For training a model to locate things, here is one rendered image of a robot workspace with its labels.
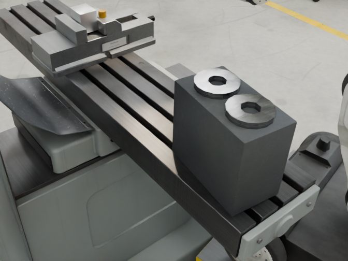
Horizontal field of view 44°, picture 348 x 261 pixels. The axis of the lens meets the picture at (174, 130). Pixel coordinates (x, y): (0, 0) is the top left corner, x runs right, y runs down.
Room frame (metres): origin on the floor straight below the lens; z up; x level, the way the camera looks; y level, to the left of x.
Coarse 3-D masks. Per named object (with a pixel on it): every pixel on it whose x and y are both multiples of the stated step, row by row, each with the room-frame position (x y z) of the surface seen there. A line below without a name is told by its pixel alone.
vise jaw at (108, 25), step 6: (102, 18) 1.15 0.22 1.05; (108, 18) 1.15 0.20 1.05; (102, 24) 1.12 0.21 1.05; (108, 24) 1.12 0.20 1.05; (114, 24) 1.14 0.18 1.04; (120, 24) 1.15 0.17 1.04; (102, 30) 1.12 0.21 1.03; (108, 30) 1.12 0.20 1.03; (114, 30) 1.14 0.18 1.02; (120, 30) 1.15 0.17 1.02
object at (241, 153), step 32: (192, 96) 0.67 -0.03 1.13; (224, 96) 0.66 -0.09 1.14; (256, 96) 0.65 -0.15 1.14; (192, 128) 0.66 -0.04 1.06; (224, 128) 0.58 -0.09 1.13; (256, 128) 0.57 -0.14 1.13; (288, 128) 0.59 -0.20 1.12; (192, 160) 0.65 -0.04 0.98; (224, 160) 0.57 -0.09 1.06; (256, 160) 0.55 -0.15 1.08; (224, 192) 0.56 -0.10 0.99; (256, 192) 0.56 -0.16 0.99
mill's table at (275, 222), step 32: (0, 32) 1.40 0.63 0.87; (32, 32) 1.26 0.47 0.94; (96, 64) 1.08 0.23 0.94; (128, 64) 1.11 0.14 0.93; (96, 96) 0.92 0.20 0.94; (128, 96) 0.92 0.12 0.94; (160, 96) 0.93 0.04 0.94; (128, 128) 0.79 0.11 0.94; (160, 128) 0.80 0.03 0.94; (160, 160) 0.69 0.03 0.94; (288, 160) 0.70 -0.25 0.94; (192, 192) 0.60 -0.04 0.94; (288, 192) 0.61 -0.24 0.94; (224, 224) 0.53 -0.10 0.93; (256, 224) 0.54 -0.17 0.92; (288, 224) 0.56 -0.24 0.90
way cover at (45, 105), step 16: (0, 80) 0.99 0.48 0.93; (16, 80) 1.06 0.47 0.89; (32, 80) 1.08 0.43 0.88; (16, 96) 0.92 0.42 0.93; (32, 96) 0.98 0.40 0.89; (48, 96) 1.00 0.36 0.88; (16, 112) 0.79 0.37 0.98; (32, 112) 0.87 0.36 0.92; (48, 112) 0.91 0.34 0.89; (64, 112) 0.93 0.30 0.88; (48, 128) 0.81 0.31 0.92; (64, 128) 0.85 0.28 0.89; (80, 128) 0.87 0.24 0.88
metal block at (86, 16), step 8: (72, 8) 1.14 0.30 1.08; (80, 8) 1.15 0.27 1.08; (88, 8) 1.15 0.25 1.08; (72, 16) 1.14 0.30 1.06; (80, 16) 1.11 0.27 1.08; (88, 16) 1.12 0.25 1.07; (96, 16) 1.14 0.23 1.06; (88, 24) 1.12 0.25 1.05; (96, 24) 1.14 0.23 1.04; (88, 32) 1.12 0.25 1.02
